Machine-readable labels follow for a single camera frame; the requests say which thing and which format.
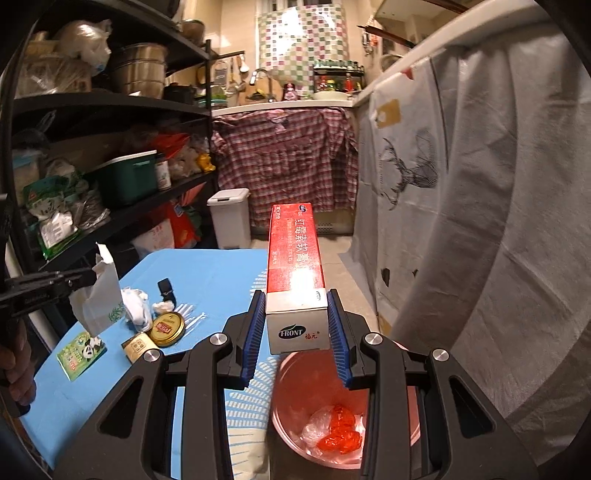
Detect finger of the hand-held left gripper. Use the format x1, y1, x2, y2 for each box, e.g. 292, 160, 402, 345
0, 282, 90, 319
4, 269, 97, 289

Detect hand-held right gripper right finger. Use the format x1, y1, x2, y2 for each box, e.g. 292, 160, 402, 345
326, 288, 541, 480

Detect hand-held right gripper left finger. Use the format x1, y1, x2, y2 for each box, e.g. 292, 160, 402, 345
53, 290, 269, 480

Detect white paper bag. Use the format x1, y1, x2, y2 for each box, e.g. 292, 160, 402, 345
69, 242, 125, 335

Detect green panda print packet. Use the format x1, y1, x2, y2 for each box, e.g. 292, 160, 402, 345
56, 331, 108, 381

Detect pink plastic bin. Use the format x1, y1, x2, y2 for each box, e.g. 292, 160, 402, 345
270, 351, 422, 472

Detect round gold tin lid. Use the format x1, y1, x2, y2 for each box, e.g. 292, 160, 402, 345
150, 311, 186, 347

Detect red and white carton box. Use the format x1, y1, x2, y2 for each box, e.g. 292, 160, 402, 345
265, 203, 329, 356

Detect small beige box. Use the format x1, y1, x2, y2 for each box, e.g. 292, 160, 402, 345
121, 333, 158, 365

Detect person's left hand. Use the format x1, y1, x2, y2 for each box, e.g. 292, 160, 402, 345
0, 318, 38, 409

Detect green and white food bag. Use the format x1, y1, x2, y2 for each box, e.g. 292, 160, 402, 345
23, 175, 88, 259

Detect blue patterned table cover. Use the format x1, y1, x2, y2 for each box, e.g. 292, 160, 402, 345
21, 248, 278, 480

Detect dark patterned bag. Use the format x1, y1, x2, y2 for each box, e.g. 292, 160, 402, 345
76, 189, 112, 230

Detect red and clear wrappers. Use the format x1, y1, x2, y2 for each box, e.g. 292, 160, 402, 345
301, 405, 370, 464

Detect white bag with red print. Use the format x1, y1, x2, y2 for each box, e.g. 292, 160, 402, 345
131, 219, 176, 252

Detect cardboard box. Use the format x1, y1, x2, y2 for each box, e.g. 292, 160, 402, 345
46, 134, 134, 172

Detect green storage box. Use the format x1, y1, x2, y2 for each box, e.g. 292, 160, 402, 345
85, 150, 160, 208

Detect white pedal bin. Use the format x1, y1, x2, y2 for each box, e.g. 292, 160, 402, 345
207, 188, 252, 250

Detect orange printed bag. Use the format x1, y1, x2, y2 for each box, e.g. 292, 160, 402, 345
161, 203, 204, 250

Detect jar with white label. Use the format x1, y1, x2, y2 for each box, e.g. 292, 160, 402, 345
154, 154, 172, 191

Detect black shelf rack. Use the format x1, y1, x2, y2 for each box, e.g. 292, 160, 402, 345
0, 0, 220, 273

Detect white deer print cloth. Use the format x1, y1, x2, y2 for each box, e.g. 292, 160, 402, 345
355, 60, 453, 324

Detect red plastic bag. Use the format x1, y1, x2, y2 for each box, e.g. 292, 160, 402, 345
152, 133, 190, 158

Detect red plaid shirt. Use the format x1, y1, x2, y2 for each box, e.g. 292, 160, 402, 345
211, 108, 360, 227

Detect white plastic bag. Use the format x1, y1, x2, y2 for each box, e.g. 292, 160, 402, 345
53, 19, 114, 77

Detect stacked metal pots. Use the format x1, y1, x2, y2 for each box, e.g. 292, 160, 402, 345
111, 42, 168, 97

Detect black pot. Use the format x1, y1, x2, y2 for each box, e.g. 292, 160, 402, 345
164, 83, 195, 104

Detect metal faucet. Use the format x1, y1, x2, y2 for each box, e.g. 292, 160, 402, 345
249, 68, 278, 102

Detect spice rack with bottles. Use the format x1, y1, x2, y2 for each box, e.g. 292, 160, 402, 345
313, 60, 365, 93

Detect hanging kitchen utensils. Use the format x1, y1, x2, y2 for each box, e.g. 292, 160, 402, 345
215, 53, 251, 89

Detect checkered cover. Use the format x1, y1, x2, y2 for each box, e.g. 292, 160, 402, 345
256, 4, 352, 86

